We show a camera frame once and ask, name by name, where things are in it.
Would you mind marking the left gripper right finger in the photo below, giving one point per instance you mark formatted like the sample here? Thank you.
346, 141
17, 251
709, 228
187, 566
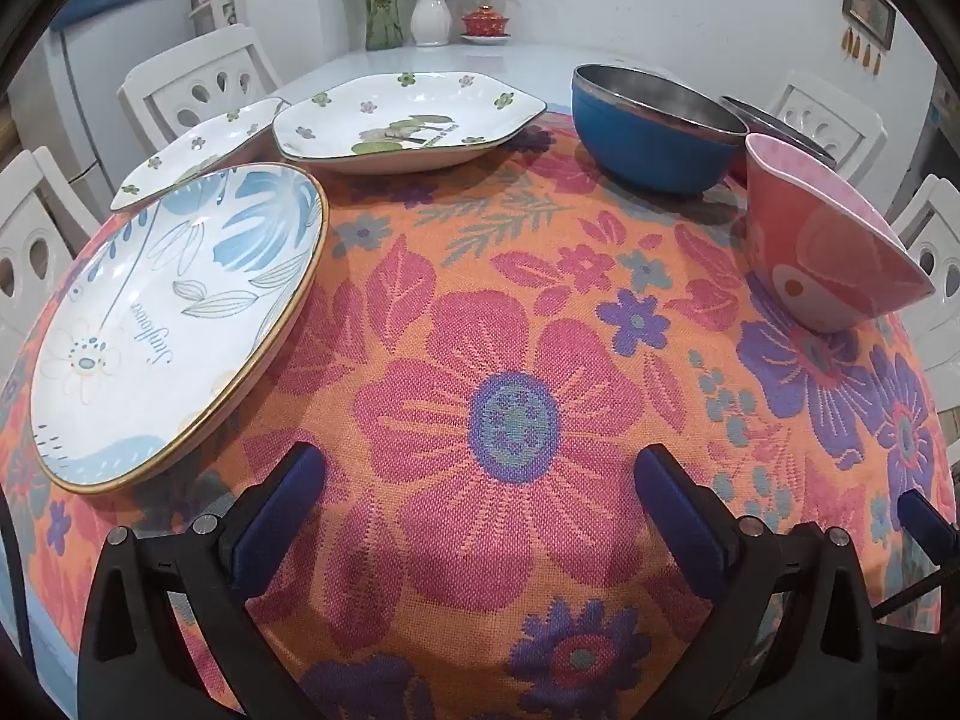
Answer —
789, 633

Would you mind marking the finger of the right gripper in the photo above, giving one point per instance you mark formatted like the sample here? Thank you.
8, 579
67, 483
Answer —
922, 521

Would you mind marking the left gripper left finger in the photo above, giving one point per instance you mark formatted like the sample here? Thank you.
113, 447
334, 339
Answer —
134, 662

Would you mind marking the pink patterned melamine bowl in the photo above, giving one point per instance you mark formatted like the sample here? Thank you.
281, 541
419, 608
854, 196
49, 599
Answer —
818, 247

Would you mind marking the round blue leaf plate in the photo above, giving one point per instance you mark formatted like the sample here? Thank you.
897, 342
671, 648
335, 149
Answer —
171, 322

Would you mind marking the pink steel bowl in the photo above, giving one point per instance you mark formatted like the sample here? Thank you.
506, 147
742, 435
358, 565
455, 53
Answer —
760, 121

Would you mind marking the blue steel bowl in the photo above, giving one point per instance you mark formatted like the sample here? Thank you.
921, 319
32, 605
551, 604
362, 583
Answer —
653, 132

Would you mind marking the small hexagonal forest plate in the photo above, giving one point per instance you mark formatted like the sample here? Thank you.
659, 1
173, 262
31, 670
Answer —
238, 136

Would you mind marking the large hexagonal forest plate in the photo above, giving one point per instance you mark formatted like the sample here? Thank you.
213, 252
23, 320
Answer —
404, 122

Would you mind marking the white chair near right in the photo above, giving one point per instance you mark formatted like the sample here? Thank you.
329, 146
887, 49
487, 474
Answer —
929, 229

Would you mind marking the white chair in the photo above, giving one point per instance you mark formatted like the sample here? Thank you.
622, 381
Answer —
186, 85
849, 130
929, 229
35, 252

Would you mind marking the white chair far right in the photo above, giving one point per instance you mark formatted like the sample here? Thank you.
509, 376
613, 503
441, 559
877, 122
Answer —
849, 130

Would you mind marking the orange floral tablecloth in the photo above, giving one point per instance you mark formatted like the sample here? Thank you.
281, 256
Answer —
484, 353

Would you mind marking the white chair near left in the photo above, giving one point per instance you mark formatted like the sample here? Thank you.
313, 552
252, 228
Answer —
35, 252

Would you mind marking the small framed picture lower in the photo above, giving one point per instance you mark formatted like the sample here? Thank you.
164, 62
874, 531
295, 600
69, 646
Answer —
876, 17

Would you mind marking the white chair far left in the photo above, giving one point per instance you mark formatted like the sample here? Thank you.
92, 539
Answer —
186, 85

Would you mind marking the white refrigerator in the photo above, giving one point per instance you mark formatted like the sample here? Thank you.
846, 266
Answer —
64, 97

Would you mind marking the red lidded sugar bowl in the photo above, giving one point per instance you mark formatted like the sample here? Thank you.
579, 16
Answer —
484, 26

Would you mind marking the white ceramic flower vase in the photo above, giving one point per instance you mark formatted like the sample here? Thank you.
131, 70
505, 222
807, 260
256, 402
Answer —
431, 23

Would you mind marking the orange hanging wall ornament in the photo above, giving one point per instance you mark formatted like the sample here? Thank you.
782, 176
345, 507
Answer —
860, 49

